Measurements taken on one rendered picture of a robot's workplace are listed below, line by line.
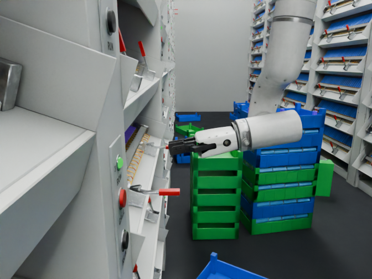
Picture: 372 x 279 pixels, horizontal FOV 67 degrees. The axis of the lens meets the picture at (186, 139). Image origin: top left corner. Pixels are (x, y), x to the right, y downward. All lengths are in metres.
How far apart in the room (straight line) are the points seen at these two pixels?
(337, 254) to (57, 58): 1.29
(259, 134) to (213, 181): 0.51
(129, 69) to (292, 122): 0.52
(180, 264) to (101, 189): 0.98
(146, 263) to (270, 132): 0.42
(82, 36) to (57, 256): 0.16
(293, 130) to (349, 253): 0.77
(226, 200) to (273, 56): 0.69
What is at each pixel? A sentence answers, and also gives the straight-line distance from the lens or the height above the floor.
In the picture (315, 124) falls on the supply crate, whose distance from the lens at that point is 1.30.
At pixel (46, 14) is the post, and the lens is 0.20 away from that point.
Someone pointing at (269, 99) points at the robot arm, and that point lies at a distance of 0.82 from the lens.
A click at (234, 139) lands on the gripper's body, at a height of 0.56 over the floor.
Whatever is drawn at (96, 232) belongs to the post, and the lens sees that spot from 0.23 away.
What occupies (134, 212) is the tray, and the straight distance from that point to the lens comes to 0.47.
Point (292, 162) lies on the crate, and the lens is 1.29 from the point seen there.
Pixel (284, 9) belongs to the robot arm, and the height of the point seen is 0.86.
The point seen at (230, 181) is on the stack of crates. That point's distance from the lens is 1.19.
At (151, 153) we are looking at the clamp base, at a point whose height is 0.52.
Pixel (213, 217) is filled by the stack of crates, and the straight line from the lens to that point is 1.26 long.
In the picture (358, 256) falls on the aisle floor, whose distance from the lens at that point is 1.40.
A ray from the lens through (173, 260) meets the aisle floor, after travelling 1.20.
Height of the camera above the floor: 0.74
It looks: 15 degrees down
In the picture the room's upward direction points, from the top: straight up
